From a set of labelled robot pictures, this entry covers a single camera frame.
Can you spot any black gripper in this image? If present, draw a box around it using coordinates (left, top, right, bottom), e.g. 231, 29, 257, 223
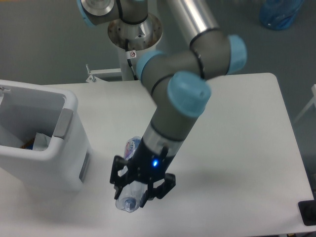
110, 140, 176, 207

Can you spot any clear plastic water bottle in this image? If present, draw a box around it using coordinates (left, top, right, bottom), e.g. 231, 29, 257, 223
116, 136, 146, 213

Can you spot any white plastic wrapper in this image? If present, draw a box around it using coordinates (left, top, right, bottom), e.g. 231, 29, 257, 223
33, 133, 51, 151

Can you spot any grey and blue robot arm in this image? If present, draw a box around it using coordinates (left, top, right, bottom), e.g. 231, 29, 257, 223
110, 0, 247, 208

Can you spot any blue item inside trash can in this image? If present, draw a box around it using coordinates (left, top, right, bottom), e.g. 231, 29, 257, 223
20, 138, 35, 150

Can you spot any white plastic trash can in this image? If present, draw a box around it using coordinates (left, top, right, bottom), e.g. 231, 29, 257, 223
0, 80, 91, 191

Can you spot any black device at table edge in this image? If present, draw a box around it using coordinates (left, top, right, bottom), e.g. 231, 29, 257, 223
298, 200, 316, 226

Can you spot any white pedestal foot bracket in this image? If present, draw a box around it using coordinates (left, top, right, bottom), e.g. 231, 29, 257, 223
85, 64, 122, 83

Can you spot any black cable on pedestal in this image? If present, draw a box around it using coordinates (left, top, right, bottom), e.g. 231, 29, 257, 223
124, 39, 139, 81

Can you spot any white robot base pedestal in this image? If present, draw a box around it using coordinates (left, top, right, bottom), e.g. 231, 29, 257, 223
108, 13, 162, 81

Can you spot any white frame at right edge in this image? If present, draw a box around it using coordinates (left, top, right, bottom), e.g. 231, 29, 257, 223
293, 84, 316, 124

